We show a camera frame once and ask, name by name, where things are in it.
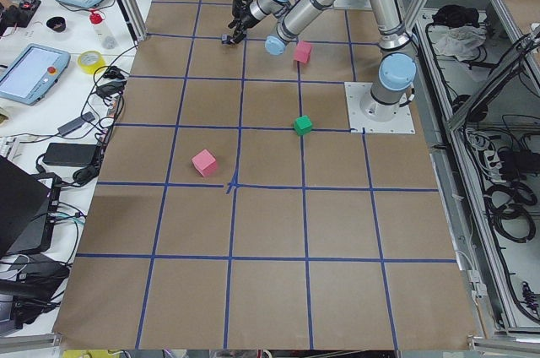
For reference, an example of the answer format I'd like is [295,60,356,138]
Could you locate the pink cube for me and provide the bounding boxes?
[294,41,313,64]
[192,149,219,177]

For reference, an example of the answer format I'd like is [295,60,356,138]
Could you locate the black bowl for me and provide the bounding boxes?
[46,16,67,33]

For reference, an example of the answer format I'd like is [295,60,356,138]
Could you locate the pink cube near centre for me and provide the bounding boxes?
[192,149,219,177]

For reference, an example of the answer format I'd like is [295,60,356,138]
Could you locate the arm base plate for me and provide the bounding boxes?
[344,82,415,134]
[332,0,371,11]

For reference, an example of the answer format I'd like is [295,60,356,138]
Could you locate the squeeze bottle red cap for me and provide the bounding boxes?
[89,10,117,50]

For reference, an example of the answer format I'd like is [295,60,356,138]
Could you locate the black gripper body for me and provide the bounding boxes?
[228,0,256,31]

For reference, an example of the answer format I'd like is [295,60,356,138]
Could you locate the white crumpled cloth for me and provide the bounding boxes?
[434,25,487,61]

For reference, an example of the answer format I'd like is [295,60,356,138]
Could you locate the yellow tape roll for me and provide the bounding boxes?
[77,51,106,74]

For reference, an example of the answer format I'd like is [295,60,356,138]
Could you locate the pink cube far side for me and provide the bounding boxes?
[294,41,313,64]

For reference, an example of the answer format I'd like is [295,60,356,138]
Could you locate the black power adapter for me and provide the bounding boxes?
[43,143,98,167]

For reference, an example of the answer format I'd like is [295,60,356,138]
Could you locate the green cube near base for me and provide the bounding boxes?
[293,115,313,137]

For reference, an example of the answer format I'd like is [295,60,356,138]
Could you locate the black laptop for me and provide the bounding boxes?
[1,157,60,257]

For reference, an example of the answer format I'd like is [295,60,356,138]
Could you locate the teach pendant near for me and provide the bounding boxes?
[1,44,71,106]

